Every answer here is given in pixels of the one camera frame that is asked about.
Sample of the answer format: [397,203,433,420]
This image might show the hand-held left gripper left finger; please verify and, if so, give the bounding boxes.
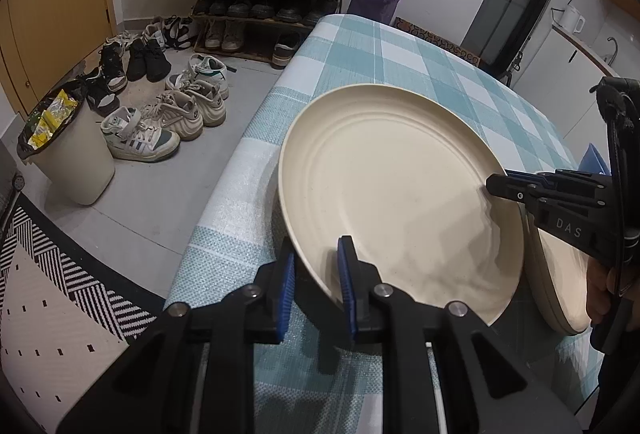
[55,236,298,434]

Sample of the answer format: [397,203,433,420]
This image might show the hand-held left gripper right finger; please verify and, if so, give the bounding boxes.
[336,235,583,434]

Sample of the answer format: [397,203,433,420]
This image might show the large cream plate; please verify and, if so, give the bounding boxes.
[277,84,526,327]
[522,209,593,336]

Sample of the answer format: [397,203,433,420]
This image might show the large blue bowl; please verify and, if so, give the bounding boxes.
[579,143,612,175]

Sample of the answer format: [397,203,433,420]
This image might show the person's right hand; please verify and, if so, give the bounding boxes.
[585,258,628,327]

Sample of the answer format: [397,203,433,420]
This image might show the white lower kitchen cabinet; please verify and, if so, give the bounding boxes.
[515,21,618,165]

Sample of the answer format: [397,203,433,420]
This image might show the brown circle-patterned doormat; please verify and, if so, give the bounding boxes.
[392,16,483,70]

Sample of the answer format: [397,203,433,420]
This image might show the white electric kettle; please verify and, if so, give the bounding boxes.
[556,4,586,35]

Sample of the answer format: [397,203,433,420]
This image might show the teal checked tablecloth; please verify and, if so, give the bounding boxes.
[165,14,608,434]

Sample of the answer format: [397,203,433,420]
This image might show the scattered pile of sneakers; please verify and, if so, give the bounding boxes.
[75,14,231,162]

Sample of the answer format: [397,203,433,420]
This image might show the beige trash bin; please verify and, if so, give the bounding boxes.
[17,89,117,206]

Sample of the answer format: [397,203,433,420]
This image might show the yellow snack wrappers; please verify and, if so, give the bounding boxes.
[27,90,78,150]

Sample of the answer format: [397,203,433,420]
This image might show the yellow wooden door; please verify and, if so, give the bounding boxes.
[0,0,118,115]

